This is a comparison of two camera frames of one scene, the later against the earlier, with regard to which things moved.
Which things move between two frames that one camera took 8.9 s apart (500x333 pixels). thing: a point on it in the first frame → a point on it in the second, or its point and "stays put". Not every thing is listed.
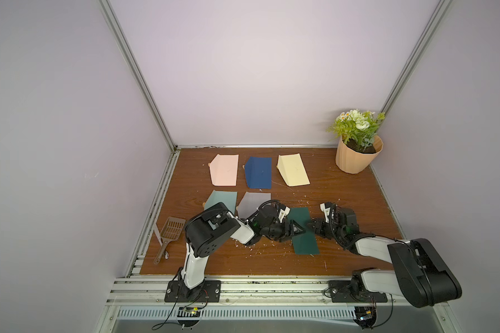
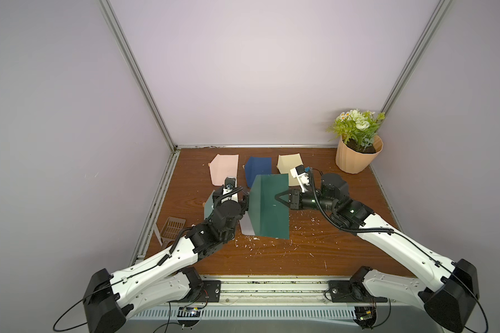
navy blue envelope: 258,173 stays put
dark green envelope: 306,242 → 269,218
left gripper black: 288,234 → 244,205
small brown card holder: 171,231 stays put
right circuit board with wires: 365,316 stays put
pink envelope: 223,169 stays put
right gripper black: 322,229 → 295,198
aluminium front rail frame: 248,292 stays put
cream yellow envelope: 292,168 stays put
